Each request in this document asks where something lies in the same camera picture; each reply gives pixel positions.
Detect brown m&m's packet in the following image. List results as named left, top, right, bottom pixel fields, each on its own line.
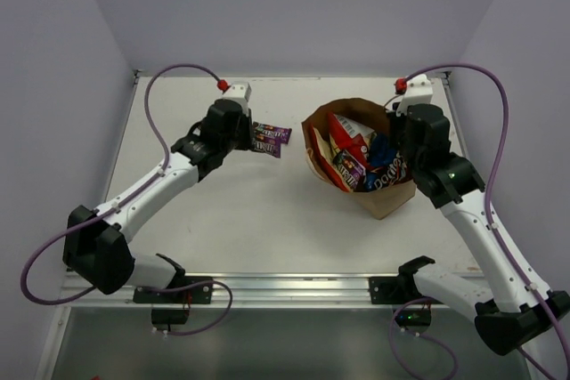
left=253, top=122, right=292, bottom=144
left=333, top=150, right=365, bottom=191
left=251, top=135, right=281, bottom=158

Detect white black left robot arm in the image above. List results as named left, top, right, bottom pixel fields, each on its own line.
left=63, top=97, right=253, bottom=303

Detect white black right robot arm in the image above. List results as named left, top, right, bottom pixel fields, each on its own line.
left=387, top=104, right=569, bottom=356

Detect red snack bag with barcode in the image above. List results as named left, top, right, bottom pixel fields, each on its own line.
left=327, top=112, right=374, bottom=161

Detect blue snack packet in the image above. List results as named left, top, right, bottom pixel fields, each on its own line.
left=363, top=133, right=403, bottom=191

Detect brown M&M's packet front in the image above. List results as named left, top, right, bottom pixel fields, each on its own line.
left=333, top=150, right=365, bottom=191

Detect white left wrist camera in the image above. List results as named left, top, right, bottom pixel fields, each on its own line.
left=222, top=82, right=251, bottom=116

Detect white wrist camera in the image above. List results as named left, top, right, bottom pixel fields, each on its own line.
left=222, top=82, right=251, bottom=116
left=394, top=74, right=434, bottom=116

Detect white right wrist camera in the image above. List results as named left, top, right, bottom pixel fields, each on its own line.
left=394, top=74, right=434, bottom=116

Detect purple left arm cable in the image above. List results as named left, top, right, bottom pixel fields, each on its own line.
left=20, top=62, right=228, bottom=308

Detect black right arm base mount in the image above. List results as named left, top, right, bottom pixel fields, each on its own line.
left=368, top=255, right=436, bottom=333

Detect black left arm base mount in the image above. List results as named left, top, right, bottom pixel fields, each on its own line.
left=133, top=276, right=213, bottom=330

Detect aluminium front rail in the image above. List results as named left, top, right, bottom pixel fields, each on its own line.
left=56, top=271, right=473, bottom=309

